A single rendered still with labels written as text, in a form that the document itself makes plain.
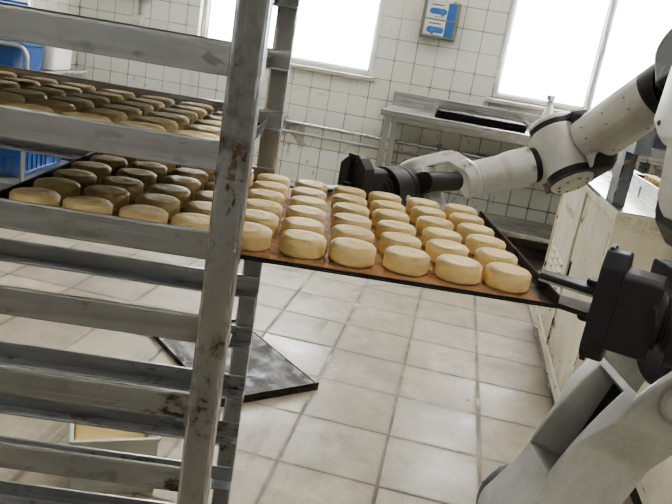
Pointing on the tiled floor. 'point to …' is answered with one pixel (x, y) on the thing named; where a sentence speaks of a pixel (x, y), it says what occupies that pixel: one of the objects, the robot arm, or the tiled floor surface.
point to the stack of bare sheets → (284, 383)
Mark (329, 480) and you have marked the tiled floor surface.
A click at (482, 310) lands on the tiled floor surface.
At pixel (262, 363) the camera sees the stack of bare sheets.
